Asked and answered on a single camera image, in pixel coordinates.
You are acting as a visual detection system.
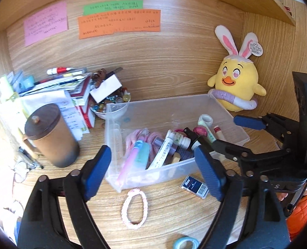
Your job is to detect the small dark barcode box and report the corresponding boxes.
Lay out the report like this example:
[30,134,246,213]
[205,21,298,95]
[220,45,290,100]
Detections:
[181,175,210,200]

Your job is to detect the pink sticky note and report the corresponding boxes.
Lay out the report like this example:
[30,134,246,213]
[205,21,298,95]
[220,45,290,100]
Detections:
[23,1,69,47]

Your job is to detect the white tape roll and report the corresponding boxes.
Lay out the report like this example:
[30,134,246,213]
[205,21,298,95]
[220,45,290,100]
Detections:
[197,114,213,128]

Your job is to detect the pale green lip balm tube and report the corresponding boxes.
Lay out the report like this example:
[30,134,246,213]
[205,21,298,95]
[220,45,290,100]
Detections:
[206,128,218,144]

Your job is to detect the light blue tape roll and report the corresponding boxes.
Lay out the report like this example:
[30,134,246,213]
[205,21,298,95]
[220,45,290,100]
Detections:
[172,236,201,249]

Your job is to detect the yellow chick plush toy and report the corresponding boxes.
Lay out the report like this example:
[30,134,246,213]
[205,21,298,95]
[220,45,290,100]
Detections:
[207,25,267,113]

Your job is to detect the pile of papers and booklets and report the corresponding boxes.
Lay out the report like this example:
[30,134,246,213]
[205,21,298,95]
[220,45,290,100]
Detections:
[12,69,98,142]

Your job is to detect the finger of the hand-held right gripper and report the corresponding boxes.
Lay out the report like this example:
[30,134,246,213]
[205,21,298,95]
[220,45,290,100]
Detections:
[212,139,307,185]
[233,112,303,151]

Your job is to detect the bundle of pens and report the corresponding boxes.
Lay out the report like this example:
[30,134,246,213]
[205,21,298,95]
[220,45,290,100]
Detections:
[18,146,44,170]

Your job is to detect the wooden shelf board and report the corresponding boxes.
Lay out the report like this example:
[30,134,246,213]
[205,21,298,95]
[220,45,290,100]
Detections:
[251,0,297,27]

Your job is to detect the white card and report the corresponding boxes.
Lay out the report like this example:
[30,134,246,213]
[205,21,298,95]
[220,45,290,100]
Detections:
[89,74,123,104]

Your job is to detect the mint green case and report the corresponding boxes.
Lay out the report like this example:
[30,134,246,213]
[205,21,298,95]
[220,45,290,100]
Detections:
[136,140,152,170]

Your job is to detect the orange sticky note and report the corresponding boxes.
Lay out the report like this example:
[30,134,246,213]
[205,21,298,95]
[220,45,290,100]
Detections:
[77,9,161,40]

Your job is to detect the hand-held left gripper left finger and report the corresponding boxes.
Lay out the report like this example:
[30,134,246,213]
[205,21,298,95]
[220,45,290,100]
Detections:
[17,145,113,249]

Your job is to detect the person's right forearm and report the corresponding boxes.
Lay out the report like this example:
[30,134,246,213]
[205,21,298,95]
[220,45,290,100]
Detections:
[285,184,307,240]

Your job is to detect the pink round jar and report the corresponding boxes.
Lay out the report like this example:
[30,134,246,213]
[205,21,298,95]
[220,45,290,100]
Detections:
[193,126,208,137]

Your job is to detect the brown lidded mug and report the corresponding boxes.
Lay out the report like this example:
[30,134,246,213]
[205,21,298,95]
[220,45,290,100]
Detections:
[22,103,81,168]

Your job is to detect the bowl of beads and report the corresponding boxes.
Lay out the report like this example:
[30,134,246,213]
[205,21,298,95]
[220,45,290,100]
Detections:
[89,93,132,120]

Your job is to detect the red white booklet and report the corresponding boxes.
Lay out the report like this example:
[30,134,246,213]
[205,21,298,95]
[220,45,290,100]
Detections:
[75,77,97,129]

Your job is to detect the green sticky note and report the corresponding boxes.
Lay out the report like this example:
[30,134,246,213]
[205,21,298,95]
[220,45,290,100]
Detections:
[82,0,144,16]

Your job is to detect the eyeglasses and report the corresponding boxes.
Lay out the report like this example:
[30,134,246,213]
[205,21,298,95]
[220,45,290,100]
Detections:
[13,160,32,184]

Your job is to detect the pink rope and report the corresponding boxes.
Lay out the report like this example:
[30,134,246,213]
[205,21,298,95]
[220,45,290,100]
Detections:
[124,129,167,162]

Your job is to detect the pink plastic tube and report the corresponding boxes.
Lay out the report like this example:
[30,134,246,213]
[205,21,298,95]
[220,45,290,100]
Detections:
[116,139,144,185]

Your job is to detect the red white marker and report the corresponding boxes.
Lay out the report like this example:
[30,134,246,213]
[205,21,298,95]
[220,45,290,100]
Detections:
[46,67,77,75]

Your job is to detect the dark green glass bottle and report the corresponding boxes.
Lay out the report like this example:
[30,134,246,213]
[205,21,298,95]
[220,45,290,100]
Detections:
[178,127,204,162]

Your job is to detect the clear plastic storage box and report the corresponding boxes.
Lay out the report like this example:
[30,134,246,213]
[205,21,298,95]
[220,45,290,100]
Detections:
[104,94,250,193]

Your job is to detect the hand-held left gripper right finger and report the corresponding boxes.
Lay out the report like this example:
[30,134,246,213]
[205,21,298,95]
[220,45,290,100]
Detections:
[193,140,292,249]

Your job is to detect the pink white braided bracelet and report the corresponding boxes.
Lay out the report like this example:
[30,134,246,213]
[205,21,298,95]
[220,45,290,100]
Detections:
[121,188,148,230]

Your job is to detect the small red banded tube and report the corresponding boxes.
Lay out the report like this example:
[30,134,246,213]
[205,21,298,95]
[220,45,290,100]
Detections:
[213,125,225,141]

